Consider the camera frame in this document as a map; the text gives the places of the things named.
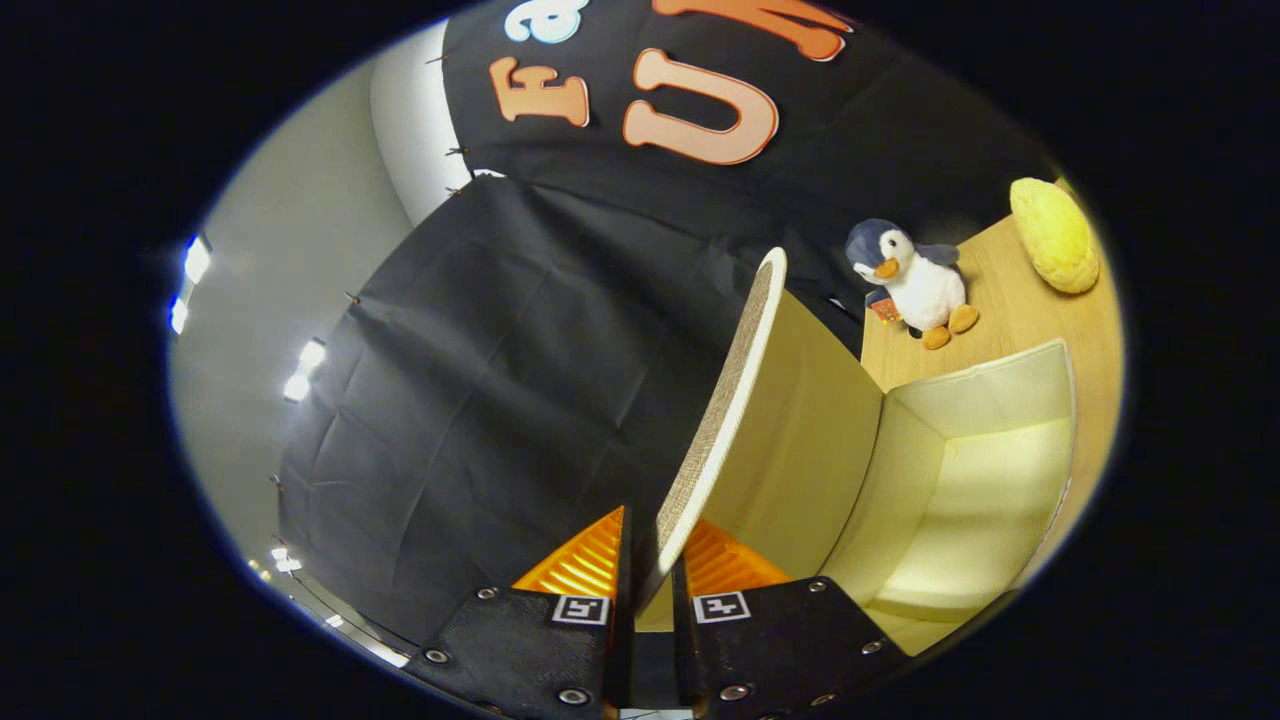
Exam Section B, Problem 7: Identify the penguin plush toy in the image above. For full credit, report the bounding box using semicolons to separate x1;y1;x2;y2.
845;218;979;351

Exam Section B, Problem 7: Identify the beige fabric storage box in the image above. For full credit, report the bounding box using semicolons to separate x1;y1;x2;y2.
635;247;1077;659

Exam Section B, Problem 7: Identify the yellow plush bread toy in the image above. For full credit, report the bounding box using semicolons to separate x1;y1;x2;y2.
1010;178;1101;296

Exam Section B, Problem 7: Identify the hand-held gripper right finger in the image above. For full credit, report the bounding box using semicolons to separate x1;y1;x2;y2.
672;518;911;720

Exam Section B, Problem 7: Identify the row of black clips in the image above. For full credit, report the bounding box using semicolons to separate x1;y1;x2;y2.
268;55;471;493

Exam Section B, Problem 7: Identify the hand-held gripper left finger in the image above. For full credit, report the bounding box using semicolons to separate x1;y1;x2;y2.
405;505;635;720

